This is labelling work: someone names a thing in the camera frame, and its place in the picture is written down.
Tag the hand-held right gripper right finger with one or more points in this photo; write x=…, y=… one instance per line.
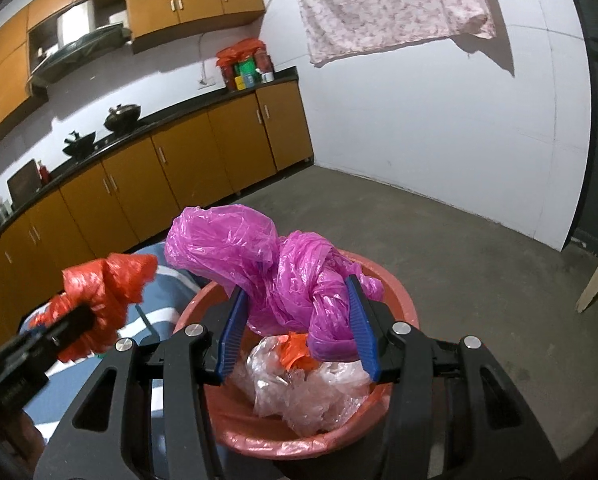
x=361, y=330

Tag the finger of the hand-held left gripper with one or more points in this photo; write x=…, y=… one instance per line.
x=76, y=325

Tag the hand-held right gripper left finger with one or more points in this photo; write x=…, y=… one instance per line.
x=234, y=330

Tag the red plastic basin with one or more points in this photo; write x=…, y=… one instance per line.
x=394, y=295

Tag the orange plastic bag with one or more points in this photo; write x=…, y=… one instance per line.
x=296, y=352
x=114, y=280

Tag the magenta plastic bag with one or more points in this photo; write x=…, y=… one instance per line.
x=219, y=245

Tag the large bubble wrap sheet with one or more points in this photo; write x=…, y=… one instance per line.
x=304, y=395

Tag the dark cutting board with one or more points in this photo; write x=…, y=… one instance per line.
x=24, y=182

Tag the red bottle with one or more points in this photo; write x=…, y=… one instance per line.
x=43, y=172

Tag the wooden lower cabinets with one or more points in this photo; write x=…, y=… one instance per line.
x=204, y=150

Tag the black wok with lid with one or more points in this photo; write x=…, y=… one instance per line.
x=121, y=117

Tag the black countertop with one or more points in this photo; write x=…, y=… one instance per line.
x=179, y=115

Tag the red jar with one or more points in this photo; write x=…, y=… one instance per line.
x=265, y=61
x=228, y=77

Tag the white cup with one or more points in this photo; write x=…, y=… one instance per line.
x=266, y=77

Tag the green box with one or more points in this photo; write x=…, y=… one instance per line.
x=246, y=72

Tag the steel range hood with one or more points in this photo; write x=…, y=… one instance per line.
x=79, y=45

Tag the red plastic bag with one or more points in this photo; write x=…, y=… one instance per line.
x=239, y=50

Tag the pink floral cloth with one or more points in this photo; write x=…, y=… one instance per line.
x=379, y=5

